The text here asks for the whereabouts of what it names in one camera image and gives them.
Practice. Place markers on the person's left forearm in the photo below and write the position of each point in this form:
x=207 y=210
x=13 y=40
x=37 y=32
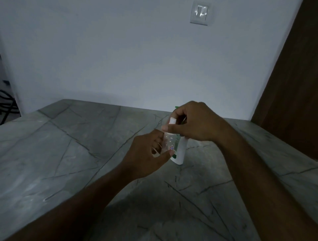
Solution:
x=74 y=208

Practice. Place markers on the person's right hand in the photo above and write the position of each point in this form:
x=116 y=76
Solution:
x=201 y=121

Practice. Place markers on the white bottle with green cap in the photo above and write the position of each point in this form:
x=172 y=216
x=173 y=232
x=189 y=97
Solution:
x=180 y=151

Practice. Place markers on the person's right forearm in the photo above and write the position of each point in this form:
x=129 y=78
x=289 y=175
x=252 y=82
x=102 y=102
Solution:
x=260 y=188

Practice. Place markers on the white wall light switch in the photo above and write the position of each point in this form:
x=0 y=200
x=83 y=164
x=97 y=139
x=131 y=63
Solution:
x=199 y=12

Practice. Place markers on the small clear plastic cup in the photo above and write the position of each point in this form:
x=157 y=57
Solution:
x=170 y=141

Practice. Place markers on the person's left hand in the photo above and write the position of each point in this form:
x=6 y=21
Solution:
x=139 y=159

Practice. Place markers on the person's left thumb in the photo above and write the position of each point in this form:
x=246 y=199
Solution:
x=162 y=160

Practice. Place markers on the brown wooden door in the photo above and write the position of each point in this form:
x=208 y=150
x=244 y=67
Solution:
x=290 y=82

